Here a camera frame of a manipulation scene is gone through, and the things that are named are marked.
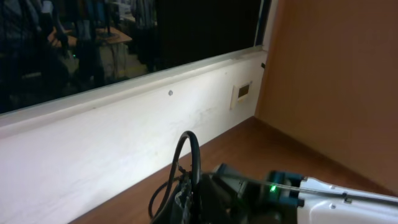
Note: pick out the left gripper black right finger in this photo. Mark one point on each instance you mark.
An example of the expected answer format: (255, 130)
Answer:
(211, 209)

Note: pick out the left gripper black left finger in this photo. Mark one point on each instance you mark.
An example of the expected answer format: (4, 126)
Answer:
(178, 208)

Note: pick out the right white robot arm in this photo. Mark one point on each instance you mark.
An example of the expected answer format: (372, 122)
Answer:
(285, 197)

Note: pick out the dark window pane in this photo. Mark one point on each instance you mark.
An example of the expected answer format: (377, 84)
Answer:
(51, 49)

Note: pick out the white wall outlet plate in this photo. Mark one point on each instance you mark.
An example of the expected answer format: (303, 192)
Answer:
(239, 94)

